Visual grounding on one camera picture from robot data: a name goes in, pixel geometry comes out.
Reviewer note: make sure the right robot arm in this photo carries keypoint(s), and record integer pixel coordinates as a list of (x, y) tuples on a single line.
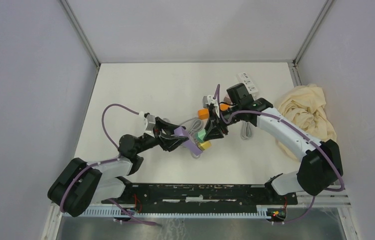
[(320, 161)]

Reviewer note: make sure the green plug adapter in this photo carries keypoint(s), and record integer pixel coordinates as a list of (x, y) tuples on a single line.
[(200, 135)]

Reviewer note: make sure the yellow plug adapter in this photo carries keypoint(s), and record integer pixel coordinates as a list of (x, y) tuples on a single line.
[(204, 145)]

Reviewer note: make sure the purple power strip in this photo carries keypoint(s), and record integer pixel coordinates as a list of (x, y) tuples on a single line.
[(189, 144)]

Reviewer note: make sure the white power strip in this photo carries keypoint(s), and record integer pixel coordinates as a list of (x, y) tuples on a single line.
[(249, 83)]

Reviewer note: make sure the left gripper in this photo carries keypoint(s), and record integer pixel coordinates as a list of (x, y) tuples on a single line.
[(169, 141)]

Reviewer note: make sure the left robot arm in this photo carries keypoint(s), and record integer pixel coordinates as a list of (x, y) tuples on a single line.
[(81, 183)]

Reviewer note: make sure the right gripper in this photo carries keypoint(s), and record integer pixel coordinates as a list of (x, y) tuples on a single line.
[(213, 124)]

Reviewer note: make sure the cream cloth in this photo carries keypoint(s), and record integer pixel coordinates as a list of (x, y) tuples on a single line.
[(305, 106)]

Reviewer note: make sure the orange power strip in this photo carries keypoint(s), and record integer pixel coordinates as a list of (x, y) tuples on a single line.
[(203, 114)]

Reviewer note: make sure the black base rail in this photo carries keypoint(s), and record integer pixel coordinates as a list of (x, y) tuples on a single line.
[(177, 198)]

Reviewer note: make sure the pink USB charger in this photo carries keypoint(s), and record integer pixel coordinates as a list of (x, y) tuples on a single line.
[(227, 100)]

